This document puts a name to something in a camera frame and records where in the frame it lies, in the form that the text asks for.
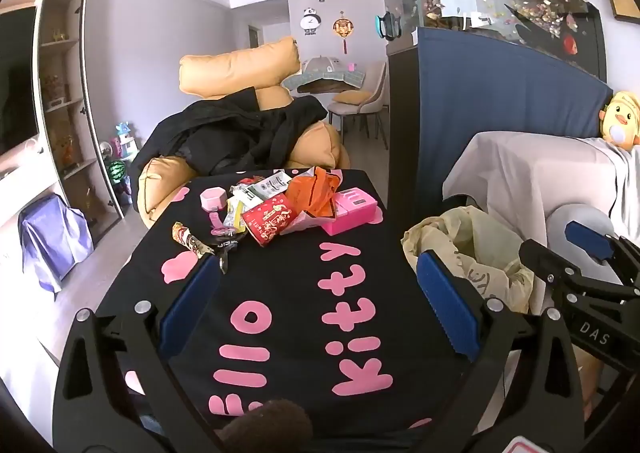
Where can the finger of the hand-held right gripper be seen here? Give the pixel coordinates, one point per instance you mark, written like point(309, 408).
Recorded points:
point(550, 263)
point(590, 237)

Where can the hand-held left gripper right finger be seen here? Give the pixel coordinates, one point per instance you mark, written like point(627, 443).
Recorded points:
point(445, 303)

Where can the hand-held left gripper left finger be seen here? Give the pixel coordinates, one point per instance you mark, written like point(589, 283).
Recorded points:
point(190, 300)

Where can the brown snack wrapper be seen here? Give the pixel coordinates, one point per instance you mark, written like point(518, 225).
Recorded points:
point(192, 239)

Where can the yellowish plastic bag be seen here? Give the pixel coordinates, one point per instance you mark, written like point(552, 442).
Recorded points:
point(480, 238)

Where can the red printed packet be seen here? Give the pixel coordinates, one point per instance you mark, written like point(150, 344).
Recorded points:
point(267, 220)

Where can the pink rectangular box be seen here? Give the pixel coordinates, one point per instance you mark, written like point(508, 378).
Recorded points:
point(352, 213)

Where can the white green packet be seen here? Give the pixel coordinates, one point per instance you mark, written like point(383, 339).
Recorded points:
point(270, 185)

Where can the orange plastic bag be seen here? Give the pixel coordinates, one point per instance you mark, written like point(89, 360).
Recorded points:
point(315, 193)

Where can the grey rounded cushion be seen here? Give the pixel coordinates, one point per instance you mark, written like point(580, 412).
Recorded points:
point(580, 213)

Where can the white sofa cover cloth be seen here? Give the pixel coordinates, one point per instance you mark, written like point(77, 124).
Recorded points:
point(525, 168)

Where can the black cloth with pink letters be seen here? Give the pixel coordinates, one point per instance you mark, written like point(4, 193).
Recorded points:
point(280, 258)

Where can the pink hexagonal box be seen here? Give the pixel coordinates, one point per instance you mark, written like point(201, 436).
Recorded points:
point(212, 198)

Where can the yellow duck plush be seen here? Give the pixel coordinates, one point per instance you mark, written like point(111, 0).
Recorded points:
point(622, 120)

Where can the red snack wrapper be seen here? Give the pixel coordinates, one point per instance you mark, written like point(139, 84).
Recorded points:
point(252, 181)

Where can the dark brown fuzzy object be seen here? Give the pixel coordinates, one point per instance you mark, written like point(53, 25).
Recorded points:
point(265, 425)

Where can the watermelon pattern ball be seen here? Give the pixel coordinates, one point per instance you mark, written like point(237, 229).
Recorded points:
point(116, 170)

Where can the purple cloth cover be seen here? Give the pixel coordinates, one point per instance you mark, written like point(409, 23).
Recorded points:
point(52, 238)

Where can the blue cloth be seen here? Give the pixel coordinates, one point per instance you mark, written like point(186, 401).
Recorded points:
point(500, 98)

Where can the black jacket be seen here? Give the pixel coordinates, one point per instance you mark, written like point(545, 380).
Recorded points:
point(225, 133)

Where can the blue pink toy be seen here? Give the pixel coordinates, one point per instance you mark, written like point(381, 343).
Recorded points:
point(122, 140)

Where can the black tank cabinet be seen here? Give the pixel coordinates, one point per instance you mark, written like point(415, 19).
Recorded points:
point(402, 133)

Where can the beige dining chair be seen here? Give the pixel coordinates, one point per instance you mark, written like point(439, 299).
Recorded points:
point(360, 98)

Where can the tan beanbag sofa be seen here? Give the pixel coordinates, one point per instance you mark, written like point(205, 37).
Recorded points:
point(235, 68)

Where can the dining table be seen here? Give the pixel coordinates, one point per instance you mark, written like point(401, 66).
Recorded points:
point(325, 83)

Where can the glass door shelf cabinet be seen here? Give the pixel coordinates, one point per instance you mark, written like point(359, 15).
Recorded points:
point(65, 83)

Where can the mesh food cover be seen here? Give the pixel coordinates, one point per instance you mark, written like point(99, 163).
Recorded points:
point(324, 67)

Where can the teal aquarium device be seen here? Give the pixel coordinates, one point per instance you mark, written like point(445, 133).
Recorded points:
point(389, 25)

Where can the wall television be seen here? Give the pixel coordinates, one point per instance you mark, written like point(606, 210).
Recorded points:
point(17, 83)

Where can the round hanging wall ornament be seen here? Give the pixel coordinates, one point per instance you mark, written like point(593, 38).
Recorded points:
point(342, 28)

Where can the panda wall clock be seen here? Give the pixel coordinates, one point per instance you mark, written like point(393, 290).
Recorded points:
point(310, 22)

